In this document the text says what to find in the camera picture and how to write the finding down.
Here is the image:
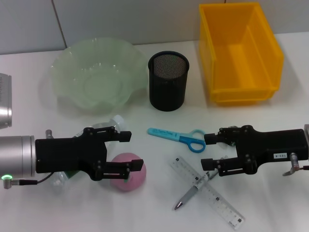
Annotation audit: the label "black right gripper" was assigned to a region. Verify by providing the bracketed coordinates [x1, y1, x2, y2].
[200, 125, 309, 176]

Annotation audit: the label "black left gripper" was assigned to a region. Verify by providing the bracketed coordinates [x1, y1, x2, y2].
[35, 126, 144, 182]

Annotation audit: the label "clear green label water bottle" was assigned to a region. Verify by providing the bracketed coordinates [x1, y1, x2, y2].
[49, 115, 128, 194]

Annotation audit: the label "pink toy peach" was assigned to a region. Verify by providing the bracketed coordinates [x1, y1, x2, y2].
[109, 152, 147, 192]

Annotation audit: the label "blue capped scissors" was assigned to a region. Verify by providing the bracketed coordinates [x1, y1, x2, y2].
[147, 127, 207, 154]

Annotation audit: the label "silver clear ballpoint pen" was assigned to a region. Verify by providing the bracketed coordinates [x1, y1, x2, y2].
[174, 170, 219, 211]

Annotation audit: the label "clear plastic ruler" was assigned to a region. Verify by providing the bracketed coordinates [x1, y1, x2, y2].
[169, 156, 246, 231]

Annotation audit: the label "black mesh pen cup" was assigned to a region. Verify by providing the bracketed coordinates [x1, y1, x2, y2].
[147, 50, 190, 112]

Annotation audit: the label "pale green wavy fruit bowl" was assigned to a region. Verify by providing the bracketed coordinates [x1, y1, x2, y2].
[49, 37, 149, 117]

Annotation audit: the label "yellow plastic storage bin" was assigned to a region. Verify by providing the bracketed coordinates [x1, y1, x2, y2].
[198, 2, 285, 107]

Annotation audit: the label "right arm cable with plug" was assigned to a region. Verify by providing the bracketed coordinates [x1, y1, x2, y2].
[281, 152, 309, 177]

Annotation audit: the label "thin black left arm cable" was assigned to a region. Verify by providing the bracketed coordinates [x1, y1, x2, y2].
[3, 172, 54, 189]

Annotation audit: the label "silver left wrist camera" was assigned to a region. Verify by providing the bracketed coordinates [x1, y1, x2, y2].
[0, 72, 13, 129]

